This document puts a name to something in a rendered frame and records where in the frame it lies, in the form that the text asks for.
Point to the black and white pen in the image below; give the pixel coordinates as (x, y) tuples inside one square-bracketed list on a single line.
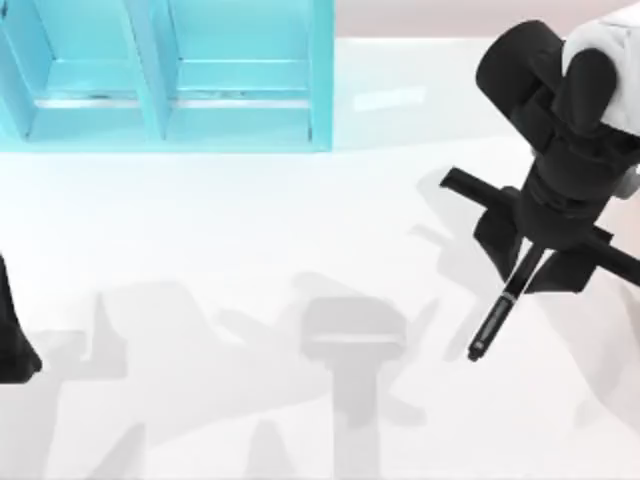
[(492, 320)]

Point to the pale grey rounded box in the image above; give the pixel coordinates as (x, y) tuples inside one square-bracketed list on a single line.
[(632, 182)]

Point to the light blue rack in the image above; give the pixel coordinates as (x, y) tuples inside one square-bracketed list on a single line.
[(240, 115)]

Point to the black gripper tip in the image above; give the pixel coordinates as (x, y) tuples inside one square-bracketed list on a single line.
[(12, 345)]

